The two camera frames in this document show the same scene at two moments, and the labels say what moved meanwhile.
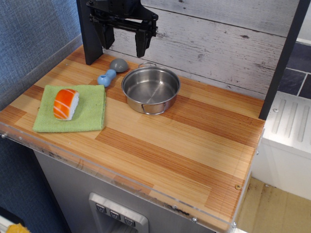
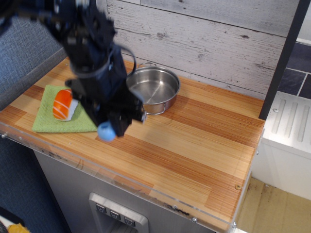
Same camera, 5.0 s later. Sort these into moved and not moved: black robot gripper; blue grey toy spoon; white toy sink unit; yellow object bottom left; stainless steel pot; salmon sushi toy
Moved: blue grey toy spoon; black robot gripper
Not moved: stainless steel pot; salmon sushi toy; white toy sink unit; yellow object bottom left
